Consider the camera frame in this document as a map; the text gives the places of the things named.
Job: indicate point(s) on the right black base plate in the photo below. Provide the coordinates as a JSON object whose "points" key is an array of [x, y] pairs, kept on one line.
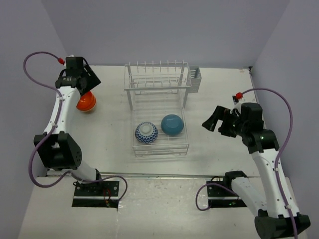
{"points": [[221, 198]]}

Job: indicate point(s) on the grey cutlery holder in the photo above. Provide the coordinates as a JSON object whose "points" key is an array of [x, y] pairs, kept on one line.
{"points": [[195, 76]]}

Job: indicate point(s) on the orange bowl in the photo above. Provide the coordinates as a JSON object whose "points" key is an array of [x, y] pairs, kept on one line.
{"points": [[86, 106], [87, 97]]}

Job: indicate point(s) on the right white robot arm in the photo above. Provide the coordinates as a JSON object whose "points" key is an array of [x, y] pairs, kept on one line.
{"points": [[276, 214]]}

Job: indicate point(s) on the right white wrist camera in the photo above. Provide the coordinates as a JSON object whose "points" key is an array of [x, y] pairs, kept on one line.
{"points": [[238, 100]]}

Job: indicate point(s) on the blue patterned bowl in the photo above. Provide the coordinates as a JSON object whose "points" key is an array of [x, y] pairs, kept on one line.
{"points": [[146, 133]]}

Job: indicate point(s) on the teal bowl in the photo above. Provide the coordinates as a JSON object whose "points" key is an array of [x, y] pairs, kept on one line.
{"points": [[172, 125]]}

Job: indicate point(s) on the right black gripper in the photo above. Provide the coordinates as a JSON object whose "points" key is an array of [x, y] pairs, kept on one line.
{"points": [[220, 113]]}

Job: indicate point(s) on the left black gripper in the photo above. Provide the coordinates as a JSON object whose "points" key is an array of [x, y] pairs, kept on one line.
{"points": [[93, 80]]}

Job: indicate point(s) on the white wire dish rack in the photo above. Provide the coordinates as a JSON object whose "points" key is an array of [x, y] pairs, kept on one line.
{"points": [[155, 90]]}

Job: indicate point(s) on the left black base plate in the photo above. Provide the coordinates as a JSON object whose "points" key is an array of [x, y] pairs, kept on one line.
{"points": [[97, 195]]}

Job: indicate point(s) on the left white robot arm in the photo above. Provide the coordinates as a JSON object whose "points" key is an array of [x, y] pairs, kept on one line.
{"points": [[55, 146]]}

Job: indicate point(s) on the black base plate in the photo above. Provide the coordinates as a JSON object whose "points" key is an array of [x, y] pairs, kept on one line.
{"points": [[97, 195], [221, 198]]}

